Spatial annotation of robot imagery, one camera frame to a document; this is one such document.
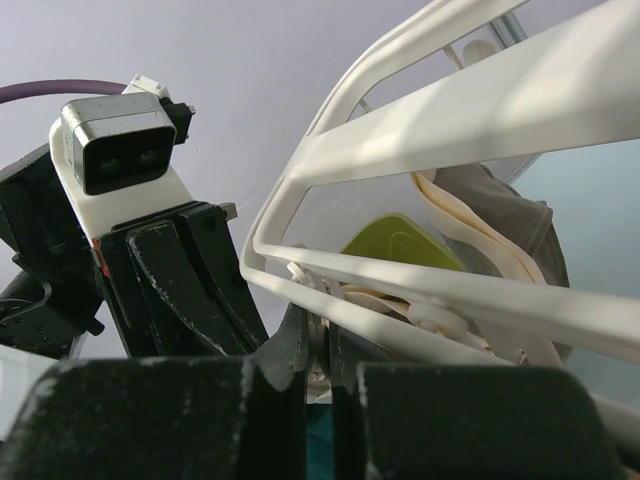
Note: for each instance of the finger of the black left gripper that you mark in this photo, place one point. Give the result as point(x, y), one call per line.
point(208, 244)
point(165, 264)

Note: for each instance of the olive green plastic bin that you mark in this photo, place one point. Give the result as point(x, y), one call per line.
point(395, 237)

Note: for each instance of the white plastic clip hanger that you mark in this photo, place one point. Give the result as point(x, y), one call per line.
point(572, 86)

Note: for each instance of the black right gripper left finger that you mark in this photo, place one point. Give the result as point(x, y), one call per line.
point(234, 417)

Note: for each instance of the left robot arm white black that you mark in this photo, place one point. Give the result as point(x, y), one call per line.
point(55, 298)

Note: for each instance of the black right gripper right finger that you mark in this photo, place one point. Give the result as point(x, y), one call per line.
point(405, 420)

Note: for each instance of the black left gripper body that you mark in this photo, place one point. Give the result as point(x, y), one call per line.
point(146, 326)

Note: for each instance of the grey beige sock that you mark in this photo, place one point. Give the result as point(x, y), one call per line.
point(510, 225)

